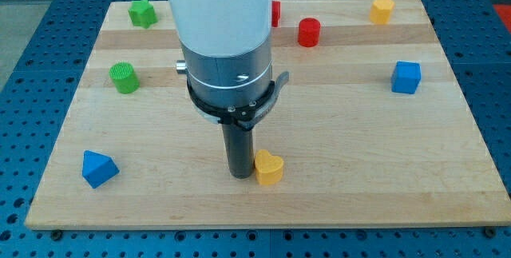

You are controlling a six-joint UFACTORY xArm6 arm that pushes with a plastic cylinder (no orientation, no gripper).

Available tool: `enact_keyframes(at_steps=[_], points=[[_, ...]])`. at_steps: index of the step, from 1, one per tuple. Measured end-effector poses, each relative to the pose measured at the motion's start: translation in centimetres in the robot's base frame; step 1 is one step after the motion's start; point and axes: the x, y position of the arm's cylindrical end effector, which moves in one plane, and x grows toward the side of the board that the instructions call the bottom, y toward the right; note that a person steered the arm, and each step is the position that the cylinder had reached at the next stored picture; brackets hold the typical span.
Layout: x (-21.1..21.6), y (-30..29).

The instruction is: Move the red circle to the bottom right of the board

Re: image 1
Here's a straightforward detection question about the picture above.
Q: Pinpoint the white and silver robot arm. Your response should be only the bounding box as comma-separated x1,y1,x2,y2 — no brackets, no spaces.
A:
169,0,271,109

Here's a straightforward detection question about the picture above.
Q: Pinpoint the red block behind arm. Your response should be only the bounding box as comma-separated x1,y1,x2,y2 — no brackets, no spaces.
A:
271,0,281,27

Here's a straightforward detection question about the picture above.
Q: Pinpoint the green cylinder block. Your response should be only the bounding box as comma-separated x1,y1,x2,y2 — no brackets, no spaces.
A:
109,62,140,94

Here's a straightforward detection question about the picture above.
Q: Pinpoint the yellow hexagon block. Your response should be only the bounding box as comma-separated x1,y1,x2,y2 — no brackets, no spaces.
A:
369,0,395,25

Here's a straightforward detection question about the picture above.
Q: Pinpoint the blue cube block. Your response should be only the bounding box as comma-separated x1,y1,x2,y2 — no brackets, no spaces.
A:
390,61,422,94

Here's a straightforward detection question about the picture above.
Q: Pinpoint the yellow heart block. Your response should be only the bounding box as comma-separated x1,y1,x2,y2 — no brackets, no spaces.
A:
255,149,284,185

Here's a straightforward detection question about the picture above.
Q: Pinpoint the green star block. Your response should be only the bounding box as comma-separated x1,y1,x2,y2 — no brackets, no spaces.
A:
128,0,158,29

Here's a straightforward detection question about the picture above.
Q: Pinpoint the black clamp with lever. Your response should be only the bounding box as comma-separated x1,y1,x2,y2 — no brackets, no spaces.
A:
187,71,290,131

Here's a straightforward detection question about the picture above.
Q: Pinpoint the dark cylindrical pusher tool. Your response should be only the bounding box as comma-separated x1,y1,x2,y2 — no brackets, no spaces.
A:
222,124,254,179

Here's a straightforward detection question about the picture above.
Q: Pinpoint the red cylinder block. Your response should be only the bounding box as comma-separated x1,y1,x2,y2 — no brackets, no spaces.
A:
298,18,321,47

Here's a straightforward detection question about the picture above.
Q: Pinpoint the blue triangle block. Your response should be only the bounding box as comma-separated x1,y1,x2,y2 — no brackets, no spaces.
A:
82,150,120,189

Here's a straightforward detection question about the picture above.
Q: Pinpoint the wooden board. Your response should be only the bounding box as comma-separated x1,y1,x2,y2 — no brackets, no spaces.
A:
26,0,510,230

